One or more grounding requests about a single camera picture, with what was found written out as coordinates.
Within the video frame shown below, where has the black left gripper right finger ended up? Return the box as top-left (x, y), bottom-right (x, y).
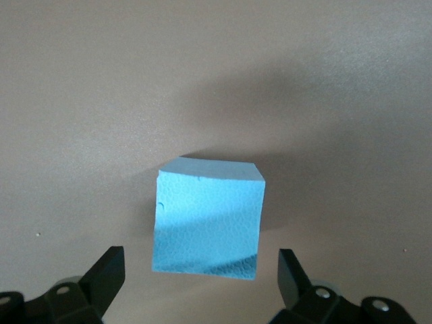
top-left (269, 248), bottom-right (419, 324)

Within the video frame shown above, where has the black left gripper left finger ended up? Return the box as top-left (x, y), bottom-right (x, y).
top-left (0, 245), bottom-right (126, 324)

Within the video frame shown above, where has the light blue foam block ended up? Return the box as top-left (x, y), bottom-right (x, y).
top-left (151, 155), bottom-right (265, 281)

